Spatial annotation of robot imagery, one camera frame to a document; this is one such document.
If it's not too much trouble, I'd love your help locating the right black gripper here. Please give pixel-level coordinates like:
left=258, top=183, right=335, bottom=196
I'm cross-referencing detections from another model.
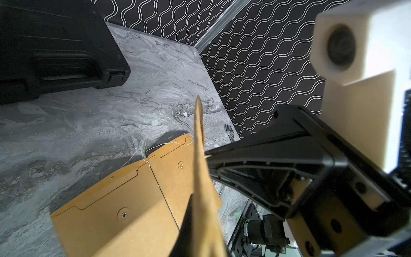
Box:
left=206, top=106, right=411, bottom=257

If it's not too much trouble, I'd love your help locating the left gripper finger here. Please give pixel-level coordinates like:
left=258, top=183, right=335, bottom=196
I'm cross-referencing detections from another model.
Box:
left=169, top=194, right=194, bottom=257

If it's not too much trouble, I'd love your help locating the brown file bag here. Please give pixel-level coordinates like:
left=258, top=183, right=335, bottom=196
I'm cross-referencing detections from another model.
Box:
left=191, top=96, right=229, bottom=257
left=146, top=133, right=194, bottom=228
left=50, top=160, right=178, bottom=257

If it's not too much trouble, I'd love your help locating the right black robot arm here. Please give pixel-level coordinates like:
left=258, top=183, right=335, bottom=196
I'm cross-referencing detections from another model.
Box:
left=206, top=105, right=411, bottom=257

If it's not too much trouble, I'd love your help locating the black plastic tool case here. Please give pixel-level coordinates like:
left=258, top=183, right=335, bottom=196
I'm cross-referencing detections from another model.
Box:
left=1, top=1, right=131, bottom=105

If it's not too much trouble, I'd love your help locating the orange handled adjustable wrench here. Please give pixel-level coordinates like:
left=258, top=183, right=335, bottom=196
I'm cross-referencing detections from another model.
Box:
left=224, top=124, right=235, bottom=143

